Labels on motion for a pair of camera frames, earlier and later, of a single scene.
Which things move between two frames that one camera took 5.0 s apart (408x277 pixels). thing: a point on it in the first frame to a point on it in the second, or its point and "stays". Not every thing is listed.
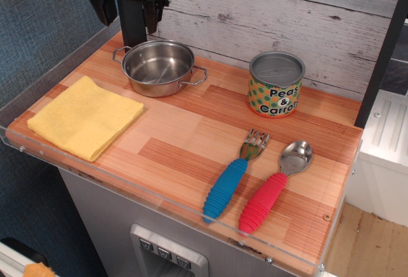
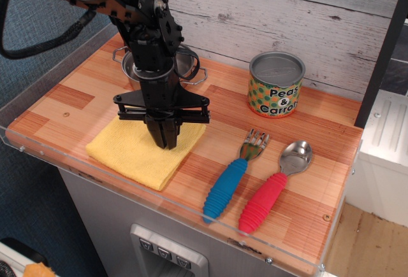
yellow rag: x=85 y=117 to x=128 y=148
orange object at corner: x=38 y=269 stays
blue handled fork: x=224 y=188 stays
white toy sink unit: x=378 y=183 stays
